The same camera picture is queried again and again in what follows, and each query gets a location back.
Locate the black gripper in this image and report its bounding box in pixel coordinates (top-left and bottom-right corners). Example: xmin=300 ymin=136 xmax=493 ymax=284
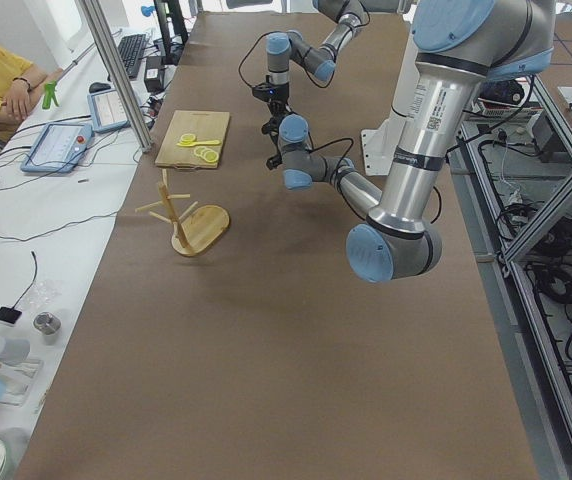
xmin=266 ymin=75 xmax=289 ymax=114

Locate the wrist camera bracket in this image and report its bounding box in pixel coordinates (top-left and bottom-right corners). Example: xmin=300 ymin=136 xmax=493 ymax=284
xmin=251 ymin=83 xmax=275 ymax=103
xmin=260 ymin=117 xmax=283 ymax=171

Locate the blue teach pendant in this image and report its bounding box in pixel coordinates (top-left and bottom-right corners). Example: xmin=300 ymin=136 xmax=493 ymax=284
xmin=87 ymin=89 xmax=130 ymax=133
xmin=20 ymin=122 xmax=93 ymax=174

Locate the black power adapter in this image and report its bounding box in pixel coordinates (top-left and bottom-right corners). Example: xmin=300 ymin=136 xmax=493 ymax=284
xmin=144 ymin=56 xmax=165 ymax=93

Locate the lemon slice near handle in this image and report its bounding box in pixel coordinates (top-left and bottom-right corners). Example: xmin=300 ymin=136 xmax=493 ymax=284
xmin=200 ymin=149 xmax=219 ymax=164

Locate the grey lying cup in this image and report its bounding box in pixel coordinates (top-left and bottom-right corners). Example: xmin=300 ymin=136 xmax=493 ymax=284
xmin=0 ymin=336 xmax=30 ymax=365

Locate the black keyboard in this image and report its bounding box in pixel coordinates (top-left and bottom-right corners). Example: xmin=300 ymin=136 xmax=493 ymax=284
xmin=117 ymin=34 xmax=147 ymax=79

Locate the blue teach pendant near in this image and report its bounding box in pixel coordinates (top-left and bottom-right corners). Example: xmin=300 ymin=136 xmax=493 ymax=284
xmin=20 ymin=122 xmax=93 ymax=174

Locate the small black square device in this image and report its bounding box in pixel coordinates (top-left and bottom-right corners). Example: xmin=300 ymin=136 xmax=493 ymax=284
xmin=0 ymin=306 xmax=22 ymax=325

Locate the computer mouse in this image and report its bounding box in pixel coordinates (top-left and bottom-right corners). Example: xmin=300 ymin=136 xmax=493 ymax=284
xmin=88 ymin=82 xmax=112 ymax=94

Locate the small steel cup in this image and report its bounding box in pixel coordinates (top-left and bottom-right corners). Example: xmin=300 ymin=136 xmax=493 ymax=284
xmin=33 ymin=312 xmax=61 ymax=345

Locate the lemon slice on knife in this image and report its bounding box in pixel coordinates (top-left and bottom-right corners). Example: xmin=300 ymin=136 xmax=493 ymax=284
xmin=178 ymin=133 xmax=197 ymax=146

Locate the wooden cup rack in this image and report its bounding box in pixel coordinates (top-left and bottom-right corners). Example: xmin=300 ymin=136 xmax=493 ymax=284
xmin=135 ymin=170 xmax=231 ymax=257

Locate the green clamp tool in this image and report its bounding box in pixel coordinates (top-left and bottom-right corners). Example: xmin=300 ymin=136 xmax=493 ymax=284
xmin=42 ymin=81 xmax=59 ymax=110

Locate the aluminium frame post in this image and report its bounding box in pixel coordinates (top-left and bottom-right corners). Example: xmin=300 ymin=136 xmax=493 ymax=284
xmin=79 ymin=0 xmax=153 ymax=153

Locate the bamboo cutting board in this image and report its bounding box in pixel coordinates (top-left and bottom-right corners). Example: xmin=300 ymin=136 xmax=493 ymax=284
xmin=155 ymin=110 xmax=231 ymax=169

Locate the blue teach pendant far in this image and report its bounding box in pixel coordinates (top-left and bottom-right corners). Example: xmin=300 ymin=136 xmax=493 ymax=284
xmin=87 ymin=89 xmax=130 ymax=133

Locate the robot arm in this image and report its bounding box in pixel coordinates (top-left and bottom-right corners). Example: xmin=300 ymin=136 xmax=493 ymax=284
xmin=275 ymin=1 xmax=555 ymax=282
xmin=252 ymin=1 xmax=370 ymax=115

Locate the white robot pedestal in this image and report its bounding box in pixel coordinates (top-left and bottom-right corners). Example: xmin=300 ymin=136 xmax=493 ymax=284
xmin=361 ymin=34 xmax=419 ymax=176

